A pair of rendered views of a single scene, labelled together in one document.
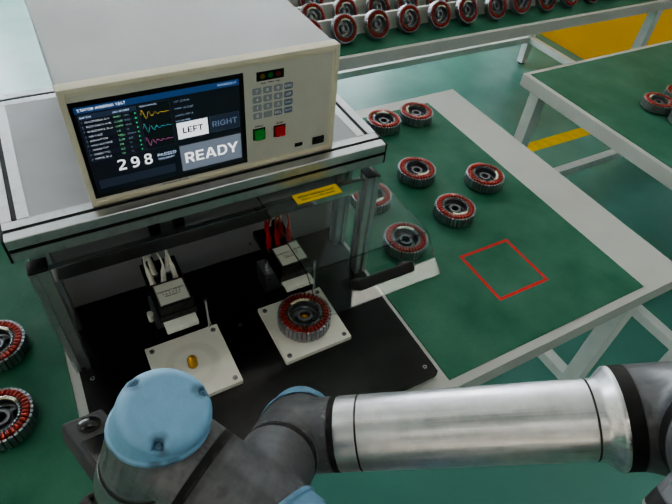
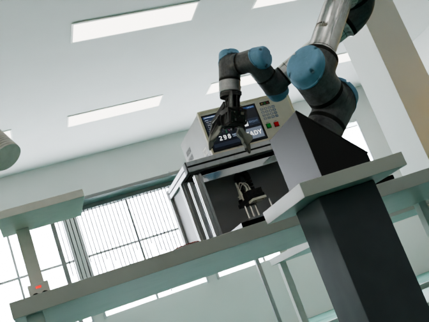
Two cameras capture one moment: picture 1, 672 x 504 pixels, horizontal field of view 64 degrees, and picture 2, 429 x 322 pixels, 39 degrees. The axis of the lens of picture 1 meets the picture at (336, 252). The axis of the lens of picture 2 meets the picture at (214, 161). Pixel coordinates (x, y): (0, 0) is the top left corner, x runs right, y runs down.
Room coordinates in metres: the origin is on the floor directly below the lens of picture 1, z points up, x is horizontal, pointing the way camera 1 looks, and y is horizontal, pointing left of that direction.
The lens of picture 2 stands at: (-1.73, -0.14, 0.51)
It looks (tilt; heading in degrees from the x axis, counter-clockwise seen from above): 14 degrees up; 13
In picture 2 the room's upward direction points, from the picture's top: 20 degrees counter-clockwise
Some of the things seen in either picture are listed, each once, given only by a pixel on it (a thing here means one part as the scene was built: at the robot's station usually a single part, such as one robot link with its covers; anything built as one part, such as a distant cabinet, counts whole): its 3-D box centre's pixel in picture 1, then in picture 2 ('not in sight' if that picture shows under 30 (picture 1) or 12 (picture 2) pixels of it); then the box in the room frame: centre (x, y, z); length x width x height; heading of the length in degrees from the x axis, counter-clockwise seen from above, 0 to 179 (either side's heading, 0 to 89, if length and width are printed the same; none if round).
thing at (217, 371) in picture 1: (193, 366); not in sight; (0.56, 0.26, 0.78); 0.15 x 0.15 x 0.01; 33
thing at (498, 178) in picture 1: (484, 177); not in sight; (1.30, -0.41, 0.77); 0.11 x 0.11 x 0.04
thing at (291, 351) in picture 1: (303, 323); not in sight; (0.69, 0.05, 0.78); 0.15 x 0.15 x 0.01; 33
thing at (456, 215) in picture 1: (454, 210); not in sight; (1.14, -0.31, 0.77); 0.11 x 0.11 x 0.04
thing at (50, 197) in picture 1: (183, 131); (246, 163); (0.90, 0.33, 1.09); 0.68 x 0.44 x 0.05; 123
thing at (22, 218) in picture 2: not in sight; (54, 259); (0.63, 1.23, 0.98); 0.37 x 0.35 x 0.46; 123
